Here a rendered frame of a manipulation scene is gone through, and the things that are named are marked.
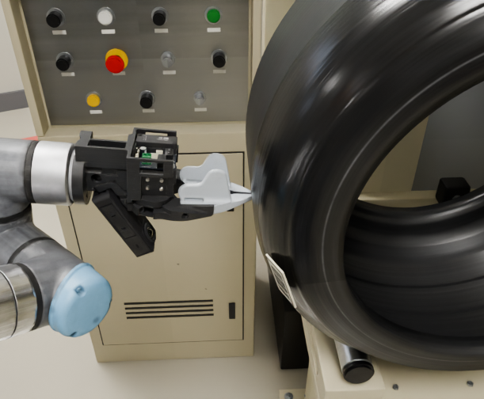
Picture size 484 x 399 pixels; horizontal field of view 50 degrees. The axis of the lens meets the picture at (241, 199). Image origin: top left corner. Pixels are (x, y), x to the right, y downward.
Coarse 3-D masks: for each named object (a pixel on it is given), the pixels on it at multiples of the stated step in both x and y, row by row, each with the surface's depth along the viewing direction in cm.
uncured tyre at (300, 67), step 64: (320, 0) 55; (384, 0) 45; (448, 0) 43; (320, 64) 48; (384, 64) 44; (448, 64) 43; (256, 128) 60; (320, 128) 48; (384, 128) 46; (256, 192) 58; (320, 192) 51; (320, 256) 56; (384, 256) 90; (448, 256) 90; (320, 320) 63; (384, 320) 65; (448, 320) 80
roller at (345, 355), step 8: (336, 344) 77; (344, 344) 75; (344, 352) 74; (352, 352) 73; (360, 352) 73; (344, 360) 73; (352, 360) 72; (360, 360) 72; (368, 360) 73; (344, 368) 73; (352, 368) 72; (360, 368) 72; (368, 368) 72; (344, 376) 73; (352, 376) 73; (360, 376) 73; (368, 376) 73
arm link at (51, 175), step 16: (48, 144) 60; (64, 144) 60; (32, 160) 58; (48, 160) 58; (64, 160) 58; (32, 176) 58; (48, 176) 58; (64, 176) 58; (32, 192) 59; (48, 192) 59; (64, 192) 59
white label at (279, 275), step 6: (270, 258) 59; (270, 264) 60; (276, 264) 58; (276, 270) 58; (276, 276) 60; (282, 276) 57; (276, 282) 62; (282, 282) 59; (282, 288) 61; (288, 288) 58; (288, 294) 59; (288, 300) 61; (294, 306) 60
